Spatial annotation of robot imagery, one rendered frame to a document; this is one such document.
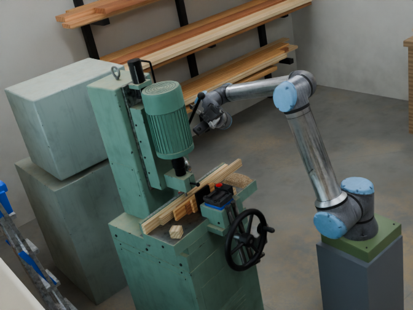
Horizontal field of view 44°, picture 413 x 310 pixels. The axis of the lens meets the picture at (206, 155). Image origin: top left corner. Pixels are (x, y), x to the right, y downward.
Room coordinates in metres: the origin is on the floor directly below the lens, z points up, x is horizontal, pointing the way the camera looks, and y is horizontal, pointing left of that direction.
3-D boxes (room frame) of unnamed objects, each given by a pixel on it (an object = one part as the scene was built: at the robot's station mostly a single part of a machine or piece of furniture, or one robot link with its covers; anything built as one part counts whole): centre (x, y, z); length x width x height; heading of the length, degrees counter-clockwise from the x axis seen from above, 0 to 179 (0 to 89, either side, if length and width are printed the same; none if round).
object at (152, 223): (2.15, 0.13, 0.92); 0.60 x 0.02 x 0.05; 133
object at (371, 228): (2.03, -0.66, 0.67); 0.19 x 0.19 x 0.10
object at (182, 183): (2.13, 0.15, 1.03); 0.14 x 0.07 x 0.09; 43
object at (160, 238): (2.06, 0.04, 0.87); 0.61 x 0.30 x 0.06; 133
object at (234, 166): (2.19, 0.05, 0.92); 0.60 x 0.02 x 0.04; 133
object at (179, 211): (2.08, 0.11, 0.93); 0.24 x 0.01 x 0.06; 133
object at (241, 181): (2.24, -0.13, 0.92); 0.14 x 0.09 x 0.04; 43
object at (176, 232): (1.88, 0.20, 0.92); 0.05 x 0.04 x 0.04; 69
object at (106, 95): (2.33, 0.34, 1.16); 0.22 x 0.22 x 0.72; 43
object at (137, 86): (2.22, 0.23, 1.53); 0.08 x 0.08 x 0.17; 43
